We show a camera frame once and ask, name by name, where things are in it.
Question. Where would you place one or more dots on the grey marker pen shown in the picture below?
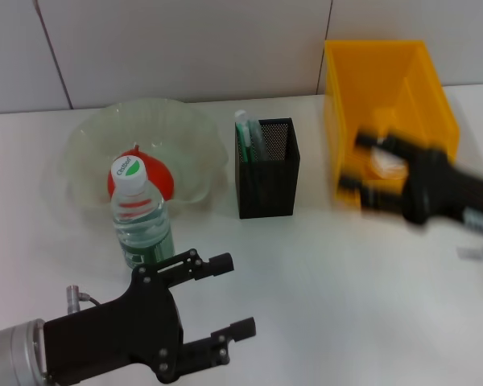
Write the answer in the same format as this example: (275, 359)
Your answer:
(259, 140)

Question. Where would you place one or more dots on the yellow plastic bin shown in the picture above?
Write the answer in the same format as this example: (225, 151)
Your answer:
(370, 76)

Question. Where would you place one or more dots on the white paper ball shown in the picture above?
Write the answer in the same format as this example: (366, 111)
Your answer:
(386, 165)

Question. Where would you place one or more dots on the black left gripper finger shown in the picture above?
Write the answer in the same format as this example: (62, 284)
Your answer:
(221, 337)
(205, 265)

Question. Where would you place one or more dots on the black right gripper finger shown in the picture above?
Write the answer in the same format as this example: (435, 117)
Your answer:
(370, 193)
(386, 142)

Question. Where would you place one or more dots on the red-orange orange fruit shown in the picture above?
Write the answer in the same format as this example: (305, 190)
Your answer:
(163, 177)

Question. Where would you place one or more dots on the black mesh pen holder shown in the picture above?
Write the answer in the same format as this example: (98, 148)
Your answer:
(265, 193)

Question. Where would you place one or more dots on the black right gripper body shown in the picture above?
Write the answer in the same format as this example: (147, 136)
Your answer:
(447, 185)

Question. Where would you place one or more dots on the green pen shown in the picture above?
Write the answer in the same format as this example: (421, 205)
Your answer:
(242, 136)

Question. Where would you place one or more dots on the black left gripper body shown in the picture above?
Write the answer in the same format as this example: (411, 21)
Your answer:
(116, 329)

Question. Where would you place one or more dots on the translucent wavy glass fruit plate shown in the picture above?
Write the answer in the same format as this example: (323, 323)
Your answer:
(185, 132)

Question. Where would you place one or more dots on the clear green-label water bottle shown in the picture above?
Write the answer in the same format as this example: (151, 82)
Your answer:
(143, 225)

